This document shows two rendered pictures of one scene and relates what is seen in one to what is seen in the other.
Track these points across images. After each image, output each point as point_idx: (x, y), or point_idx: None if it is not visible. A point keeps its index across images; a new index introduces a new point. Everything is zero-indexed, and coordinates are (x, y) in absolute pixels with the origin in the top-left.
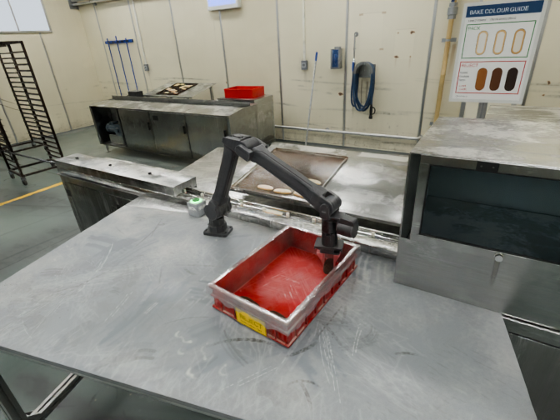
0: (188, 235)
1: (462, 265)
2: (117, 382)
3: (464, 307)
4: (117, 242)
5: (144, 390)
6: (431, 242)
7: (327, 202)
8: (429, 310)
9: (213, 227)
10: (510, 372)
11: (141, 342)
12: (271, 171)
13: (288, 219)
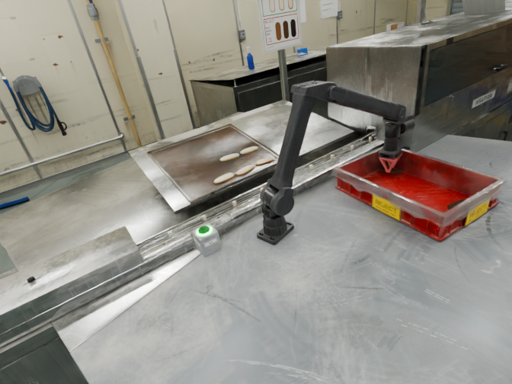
0: (267, 259)
1: (437, 115)
2: None
3: (442, 141)
4: (230, 353)
5: None
6: (428, 108)
7: (403, 105)
8: (444, 150)
9: (283, 225)
10: (500, 142)
11: (507, 303)
12: (356, 104)
13: (299, 177)
